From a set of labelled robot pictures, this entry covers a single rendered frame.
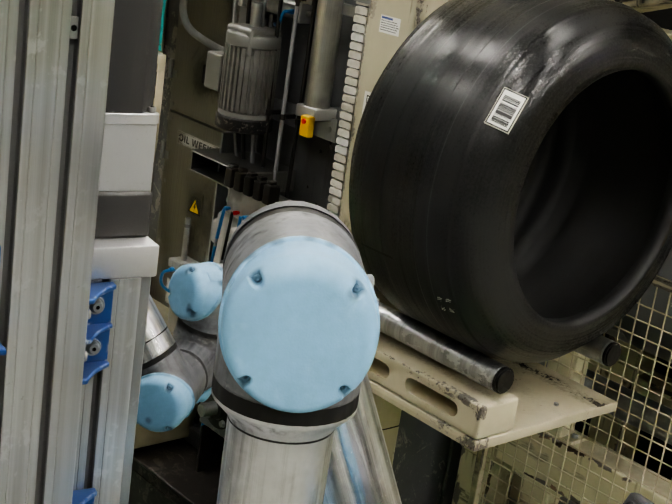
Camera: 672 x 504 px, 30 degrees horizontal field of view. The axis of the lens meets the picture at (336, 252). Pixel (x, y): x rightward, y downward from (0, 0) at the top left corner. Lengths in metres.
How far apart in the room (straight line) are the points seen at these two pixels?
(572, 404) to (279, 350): 1.35
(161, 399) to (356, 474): 0.47
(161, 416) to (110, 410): 0.27
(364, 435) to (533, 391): 1.13
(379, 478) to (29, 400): 0.33
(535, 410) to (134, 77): 1.15
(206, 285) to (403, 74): 0.50
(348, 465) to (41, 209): 0.35
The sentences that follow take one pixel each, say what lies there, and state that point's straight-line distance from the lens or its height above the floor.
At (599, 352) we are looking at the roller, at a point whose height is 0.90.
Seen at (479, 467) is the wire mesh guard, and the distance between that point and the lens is 2.72.
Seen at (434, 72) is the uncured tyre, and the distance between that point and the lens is 1.89.
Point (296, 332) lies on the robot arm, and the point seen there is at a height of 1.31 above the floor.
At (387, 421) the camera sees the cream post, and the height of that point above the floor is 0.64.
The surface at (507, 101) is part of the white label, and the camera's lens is 1.81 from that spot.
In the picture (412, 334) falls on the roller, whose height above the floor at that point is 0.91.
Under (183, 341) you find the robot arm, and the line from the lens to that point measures 1.67.
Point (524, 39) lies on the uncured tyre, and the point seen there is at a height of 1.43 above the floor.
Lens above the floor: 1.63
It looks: 17 degrees down
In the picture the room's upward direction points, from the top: 8 degrees clockwise
